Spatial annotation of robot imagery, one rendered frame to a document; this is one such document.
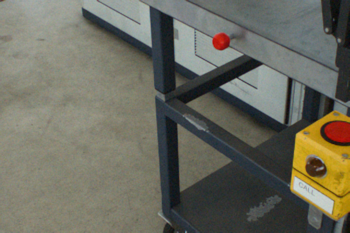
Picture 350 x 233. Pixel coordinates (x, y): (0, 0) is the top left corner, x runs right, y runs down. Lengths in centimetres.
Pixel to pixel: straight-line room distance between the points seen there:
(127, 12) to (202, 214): 129
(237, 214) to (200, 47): 89
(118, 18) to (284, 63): 180
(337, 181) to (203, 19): 55
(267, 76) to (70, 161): 76
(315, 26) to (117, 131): 128
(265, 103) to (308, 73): 117
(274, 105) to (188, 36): 47
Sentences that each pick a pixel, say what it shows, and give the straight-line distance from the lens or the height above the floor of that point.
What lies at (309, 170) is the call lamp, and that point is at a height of 87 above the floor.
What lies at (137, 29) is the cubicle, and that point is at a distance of 271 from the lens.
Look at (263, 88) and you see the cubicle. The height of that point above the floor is 17.
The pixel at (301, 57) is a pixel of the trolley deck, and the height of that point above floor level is 84.
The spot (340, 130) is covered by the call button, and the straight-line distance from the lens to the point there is 78.
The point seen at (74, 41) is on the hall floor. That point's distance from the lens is 291.
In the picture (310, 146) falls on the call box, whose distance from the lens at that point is 76.
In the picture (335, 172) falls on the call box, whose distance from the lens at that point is 76.
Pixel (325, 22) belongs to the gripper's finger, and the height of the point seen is 104.
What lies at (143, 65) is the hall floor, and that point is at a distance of 266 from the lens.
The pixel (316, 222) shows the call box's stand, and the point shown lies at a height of 75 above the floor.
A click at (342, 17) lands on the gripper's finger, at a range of 70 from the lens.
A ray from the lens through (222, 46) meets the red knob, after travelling 112.
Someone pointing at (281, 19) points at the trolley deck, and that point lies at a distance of 115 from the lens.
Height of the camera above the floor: 136
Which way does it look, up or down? 36 degrees down
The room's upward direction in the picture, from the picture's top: 2 degrees counter-clockwise
